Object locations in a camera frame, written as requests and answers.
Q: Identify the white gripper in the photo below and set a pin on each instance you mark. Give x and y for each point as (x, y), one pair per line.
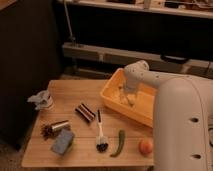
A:
(129, 87)

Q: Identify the orange round fruit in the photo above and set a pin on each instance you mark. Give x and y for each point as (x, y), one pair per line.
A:
(145, 146)

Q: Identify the wooden background shelf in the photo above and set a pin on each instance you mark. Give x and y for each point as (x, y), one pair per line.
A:
(146, 7)

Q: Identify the silver metal cup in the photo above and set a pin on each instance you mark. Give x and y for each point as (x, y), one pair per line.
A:
(58, 126)

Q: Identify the green chili pepper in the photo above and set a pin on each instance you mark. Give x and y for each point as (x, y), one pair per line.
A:
(121, 143)

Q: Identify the crumpled grey cloth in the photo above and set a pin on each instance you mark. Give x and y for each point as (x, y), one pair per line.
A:
(39, 99)

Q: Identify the yellow plastic tray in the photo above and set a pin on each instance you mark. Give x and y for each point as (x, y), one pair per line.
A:
(137, 106)

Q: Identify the grey metal rail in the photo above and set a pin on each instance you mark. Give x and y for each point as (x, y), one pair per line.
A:
(124, 57)

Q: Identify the grey vertical pole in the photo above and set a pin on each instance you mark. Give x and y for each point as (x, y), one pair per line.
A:
(71, 36)

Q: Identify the blue grey sponge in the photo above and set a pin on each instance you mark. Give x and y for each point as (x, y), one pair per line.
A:
(63, 141)

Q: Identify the brown striped rectangular block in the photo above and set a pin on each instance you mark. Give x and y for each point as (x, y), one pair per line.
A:
(85, 112)

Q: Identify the white small cup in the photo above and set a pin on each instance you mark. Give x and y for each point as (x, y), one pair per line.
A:
(48, 103)

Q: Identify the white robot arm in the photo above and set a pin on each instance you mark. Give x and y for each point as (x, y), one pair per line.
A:
(182, 107)

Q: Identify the dark red dried item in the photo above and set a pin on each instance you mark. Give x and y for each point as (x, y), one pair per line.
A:
(46, 131)

